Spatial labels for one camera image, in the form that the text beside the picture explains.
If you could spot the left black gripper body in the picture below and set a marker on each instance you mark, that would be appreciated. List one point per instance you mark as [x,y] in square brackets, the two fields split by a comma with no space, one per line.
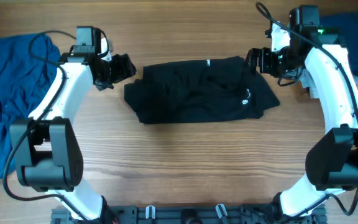
[124,68]

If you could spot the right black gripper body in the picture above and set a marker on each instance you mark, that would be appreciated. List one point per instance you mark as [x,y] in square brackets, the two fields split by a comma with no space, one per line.
[256,61]

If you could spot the black t-shirt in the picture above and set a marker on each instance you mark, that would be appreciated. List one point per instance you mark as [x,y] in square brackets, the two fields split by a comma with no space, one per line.
[197,91]

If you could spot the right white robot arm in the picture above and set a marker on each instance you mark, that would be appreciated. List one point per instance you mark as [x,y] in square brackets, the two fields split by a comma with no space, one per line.
[331,166]

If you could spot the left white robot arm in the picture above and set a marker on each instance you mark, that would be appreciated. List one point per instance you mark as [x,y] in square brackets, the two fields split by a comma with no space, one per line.
[46,152]

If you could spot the teal blue shirt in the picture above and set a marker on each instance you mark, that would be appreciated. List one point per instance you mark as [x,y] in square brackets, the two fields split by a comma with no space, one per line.
[24,81]

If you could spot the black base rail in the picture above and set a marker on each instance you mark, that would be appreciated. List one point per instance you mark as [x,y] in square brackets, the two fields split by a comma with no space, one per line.
[241,214]

